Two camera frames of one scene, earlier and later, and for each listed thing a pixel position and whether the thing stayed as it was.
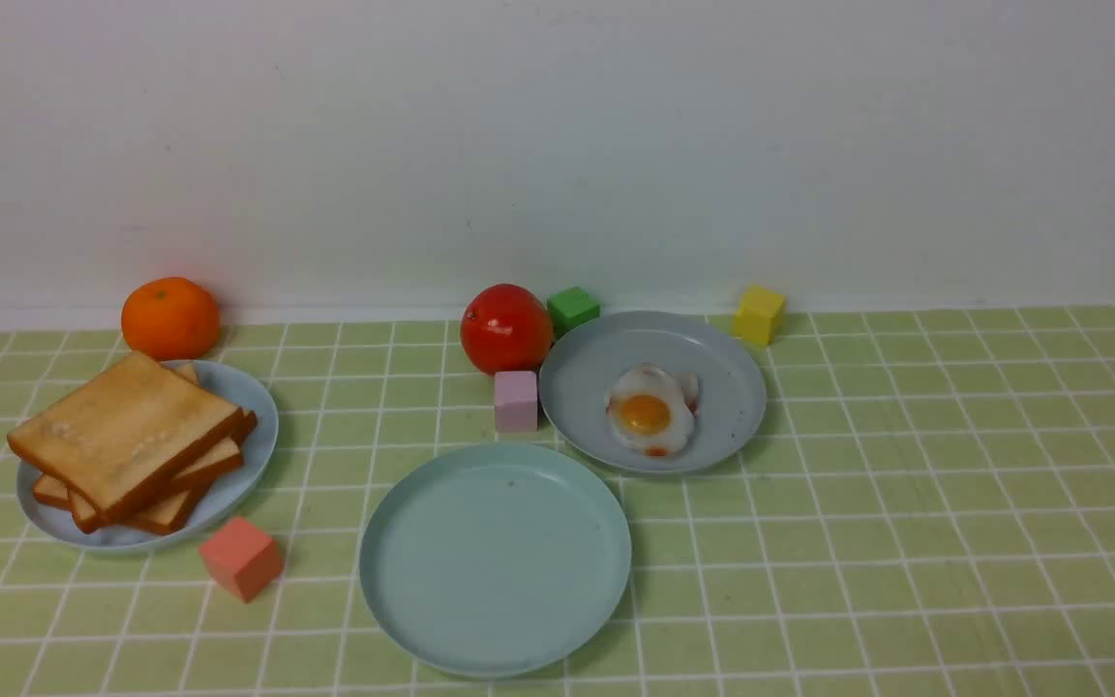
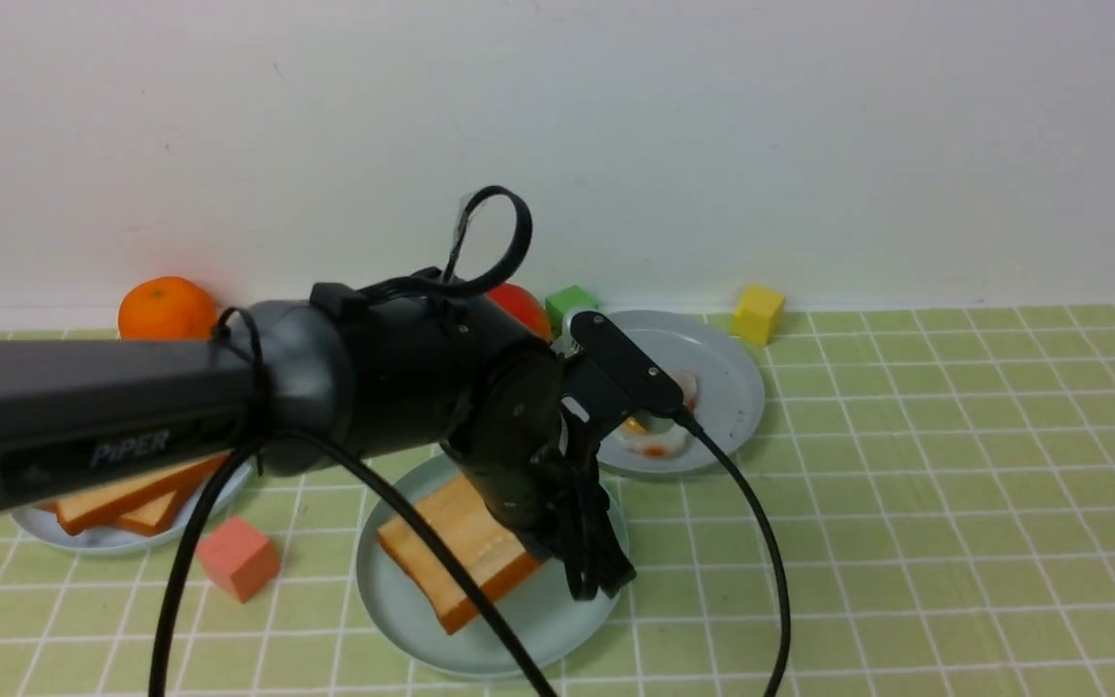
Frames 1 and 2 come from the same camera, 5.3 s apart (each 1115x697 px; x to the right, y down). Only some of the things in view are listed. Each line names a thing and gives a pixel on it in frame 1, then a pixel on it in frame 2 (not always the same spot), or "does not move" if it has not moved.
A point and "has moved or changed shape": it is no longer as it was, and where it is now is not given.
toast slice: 120,434 has moved or changed shape
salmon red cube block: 242,558 does not move
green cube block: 571,307 does not move
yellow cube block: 762,313 does not move
